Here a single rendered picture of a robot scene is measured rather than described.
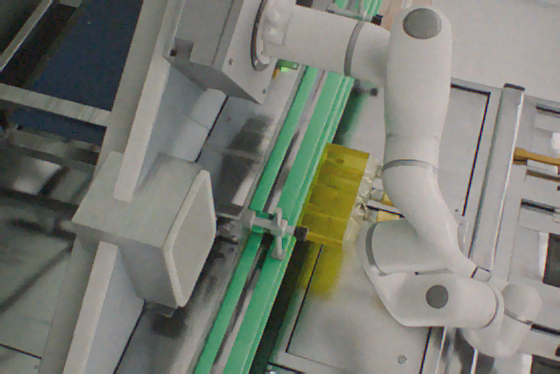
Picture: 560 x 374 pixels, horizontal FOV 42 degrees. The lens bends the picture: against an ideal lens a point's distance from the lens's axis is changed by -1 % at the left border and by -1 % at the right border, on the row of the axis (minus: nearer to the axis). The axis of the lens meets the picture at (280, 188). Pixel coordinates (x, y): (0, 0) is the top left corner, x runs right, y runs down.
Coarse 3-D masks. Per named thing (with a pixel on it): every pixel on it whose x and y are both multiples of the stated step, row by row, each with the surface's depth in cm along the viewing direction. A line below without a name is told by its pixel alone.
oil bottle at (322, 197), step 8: (312, 184) 158; (312, 192) 157; (320, 192) 157; (328, 192) 157; (336, 192) 157; (344, 192) 157; (312, 200) 156; (320, 200) 156; (328, 200) 156; (336, 200) 156; (344, 200) 156; (352, 200) 156; (360, 200) 156; (320, 208) 155; (328, 208) 155; (336, 208) 155; (344, 208) 155; (352, 208) 155; (360, 208) 155; (352, 216) 154; (360, 216) 154; (360, 224) 157
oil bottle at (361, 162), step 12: (336, 144) 164; (324, 156) 162; (336, 156) 162; (348, 156) 162; (360, 156) 162; (372, 156) 162; (348, 168) 160; (360, 168) 160; (372, 168) 160; (372, 180) 162
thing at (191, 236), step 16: (208, 176) 124; (192, 192) 119; (208, 192) 127; (192, 208) 133; (208, 208) 132; (176, 224) 116; (192, 224) 138; (208, 224) 136; (176, 240) 138; (192, 240) 138; (208, 240) 138; (176, 256) 136; (192, 256) 136; (176, 272) 121; (192, 272) 135; (176, 288) 124; (192, 288) 133
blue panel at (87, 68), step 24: (96, 0) 175; (120, 0) 175; (96, 24) 170; (120, 24) 170; (72, 48) 166; (96, 48) 166; (120, 48) 166; (48, 72) 161; (72, 72) 161; (96, 72) 161; (120, 72) 161; (72, 96) 157; (96, 96) 157; (24, 120) 154; (48, 120) 154; (96, 144) 150
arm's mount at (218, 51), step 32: (192, 0) 114; (224, 0) 114; (256, 0) 118; (288, 0) 133; (192, 32) 114; (224, 32) 113; (256, 32) 121; (192, 64) 115; (224, 64) 113; (256, 64) 126; (256, 96) 132
